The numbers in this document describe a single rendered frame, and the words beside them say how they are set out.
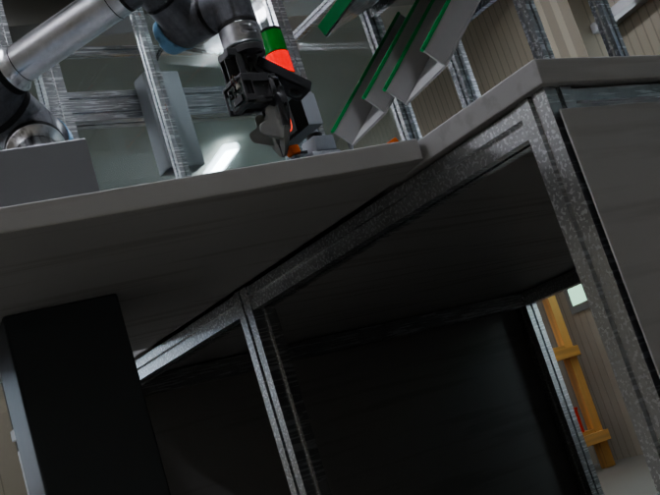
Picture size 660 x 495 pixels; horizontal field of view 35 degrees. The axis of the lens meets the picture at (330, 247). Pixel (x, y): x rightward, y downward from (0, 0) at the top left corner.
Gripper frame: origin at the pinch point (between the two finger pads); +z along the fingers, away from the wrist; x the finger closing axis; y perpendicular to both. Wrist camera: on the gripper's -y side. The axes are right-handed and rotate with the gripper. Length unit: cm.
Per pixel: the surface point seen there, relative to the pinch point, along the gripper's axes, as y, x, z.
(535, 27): -11, 53, 5
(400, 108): -10.4, 21.0, 2.4
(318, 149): -5.6, 2.1, 1.4
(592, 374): -436, -341, 49
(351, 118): 0.4, 20.7, 3.5
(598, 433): -398, -319, 85
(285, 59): -18.8, -16.6, -26.5
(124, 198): 57, 48, 22
